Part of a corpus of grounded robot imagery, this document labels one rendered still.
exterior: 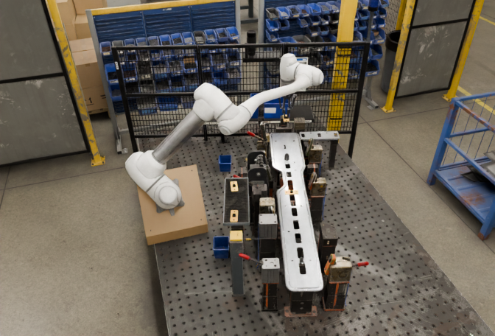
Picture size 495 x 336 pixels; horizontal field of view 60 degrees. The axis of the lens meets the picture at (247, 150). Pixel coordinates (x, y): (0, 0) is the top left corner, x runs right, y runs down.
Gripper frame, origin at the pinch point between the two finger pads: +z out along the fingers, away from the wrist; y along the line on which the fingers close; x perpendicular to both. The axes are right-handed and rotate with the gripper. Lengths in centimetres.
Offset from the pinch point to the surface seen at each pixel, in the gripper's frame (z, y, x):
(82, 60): 53, -212, 217
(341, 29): -36, 44, 57
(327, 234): 26, 15, -85
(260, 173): 14, -19, -45
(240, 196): 13, -31, -67
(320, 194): 35, 19, -44
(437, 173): 109, 154, 65
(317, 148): 24.2, 22.0, -7.6
